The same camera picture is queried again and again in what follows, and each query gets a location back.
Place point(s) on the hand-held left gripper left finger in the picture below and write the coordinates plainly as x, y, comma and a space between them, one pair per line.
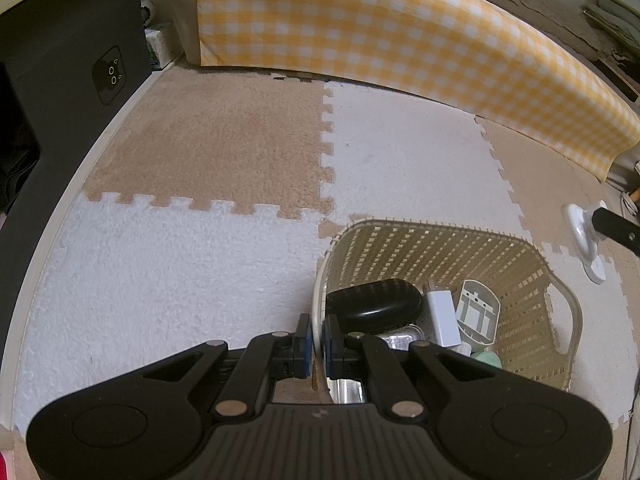
301, 347

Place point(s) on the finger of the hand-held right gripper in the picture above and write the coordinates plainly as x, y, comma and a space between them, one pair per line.
617, 230

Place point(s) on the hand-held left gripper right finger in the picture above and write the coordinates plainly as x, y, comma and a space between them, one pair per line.
330, 347

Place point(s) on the black oval case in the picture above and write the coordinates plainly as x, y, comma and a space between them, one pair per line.
372, 302

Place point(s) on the white charger adapter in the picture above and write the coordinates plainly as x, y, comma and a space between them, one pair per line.
442, 317

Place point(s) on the cream plastic lattice basket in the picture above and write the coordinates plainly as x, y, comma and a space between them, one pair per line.
450, 255

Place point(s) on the grey white plastic bracket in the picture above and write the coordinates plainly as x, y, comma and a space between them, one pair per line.
477, 312

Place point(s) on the clear plastic box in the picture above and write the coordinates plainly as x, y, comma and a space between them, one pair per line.
400, 337

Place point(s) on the tan foam mat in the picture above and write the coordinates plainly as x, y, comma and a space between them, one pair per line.
210, 130
550, 185

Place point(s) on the white foam mat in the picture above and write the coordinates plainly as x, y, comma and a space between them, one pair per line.
600, 340
410, 160
150, 275

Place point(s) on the mint green plastic item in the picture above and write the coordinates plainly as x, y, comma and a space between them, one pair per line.
487, 359

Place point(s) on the light framed panels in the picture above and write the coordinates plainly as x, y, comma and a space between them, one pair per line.
605, 7

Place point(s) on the yellow checked cloth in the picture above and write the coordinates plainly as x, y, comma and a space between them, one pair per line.
375, 25

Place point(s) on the tissue box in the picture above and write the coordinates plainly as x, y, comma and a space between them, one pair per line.
157, 42

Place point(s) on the dark cloth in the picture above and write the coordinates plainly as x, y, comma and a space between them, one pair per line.
17, 160

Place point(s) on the white fabric bin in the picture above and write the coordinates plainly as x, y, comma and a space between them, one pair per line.
185, 10

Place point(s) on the small white black figure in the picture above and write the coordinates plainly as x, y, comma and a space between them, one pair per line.
145, 10

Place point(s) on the black cabinet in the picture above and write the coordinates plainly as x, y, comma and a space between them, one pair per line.
60, 20

